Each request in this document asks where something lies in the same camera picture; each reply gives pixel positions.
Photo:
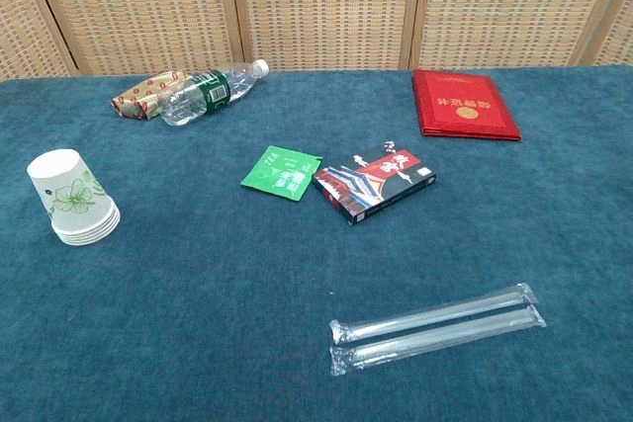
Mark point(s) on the green tea sachet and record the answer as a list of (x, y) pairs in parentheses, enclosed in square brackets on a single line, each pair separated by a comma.
[(279, 172)]

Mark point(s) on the red black printed card box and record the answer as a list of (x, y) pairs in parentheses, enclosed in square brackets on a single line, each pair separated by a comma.
[(376, 182)]

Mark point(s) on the clear green-label plastic bottle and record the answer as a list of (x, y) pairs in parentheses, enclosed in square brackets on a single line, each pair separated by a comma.
[(198, 98)]

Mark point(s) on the blue table cloth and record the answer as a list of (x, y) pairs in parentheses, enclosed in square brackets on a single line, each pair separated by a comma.
[(198, 293)]

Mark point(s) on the red certificate folder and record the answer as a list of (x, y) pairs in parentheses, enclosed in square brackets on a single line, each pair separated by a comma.
[(465, 103)]

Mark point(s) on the clear wrapped drinking straw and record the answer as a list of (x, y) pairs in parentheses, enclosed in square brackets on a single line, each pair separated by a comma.
[(435, 338), (435, 311)]

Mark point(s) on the brown patterned wrapped package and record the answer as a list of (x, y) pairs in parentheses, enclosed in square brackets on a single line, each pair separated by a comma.
[(138, 96)]

